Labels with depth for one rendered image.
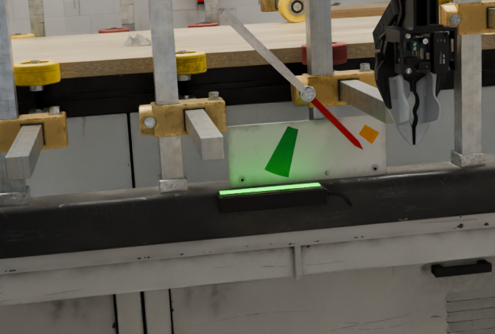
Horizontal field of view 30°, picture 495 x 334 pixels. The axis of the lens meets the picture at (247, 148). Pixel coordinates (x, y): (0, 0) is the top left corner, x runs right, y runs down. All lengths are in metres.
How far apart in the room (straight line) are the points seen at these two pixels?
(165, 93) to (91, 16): 7.20
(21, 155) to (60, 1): 7.45
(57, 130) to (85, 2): 7.20
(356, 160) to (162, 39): 0.37
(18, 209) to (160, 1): 0.39
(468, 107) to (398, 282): 0.46
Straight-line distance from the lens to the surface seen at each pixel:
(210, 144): 1.21
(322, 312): 1.86
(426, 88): 1.19
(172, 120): 1.45
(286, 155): 1.49
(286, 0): 2.35
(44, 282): 1.55
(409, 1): 1.12
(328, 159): 1.50
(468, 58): 1.56
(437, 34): 1.12
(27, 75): 1.57
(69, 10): 8.65
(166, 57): 1.45
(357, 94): 1.38
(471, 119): 1.58
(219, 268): 1.55
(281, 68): 1.43
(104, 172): 1.70
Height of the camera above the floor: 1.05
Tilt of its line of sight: 11 degrees down
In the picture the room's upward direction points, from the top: 3 degrees counter-clockwise
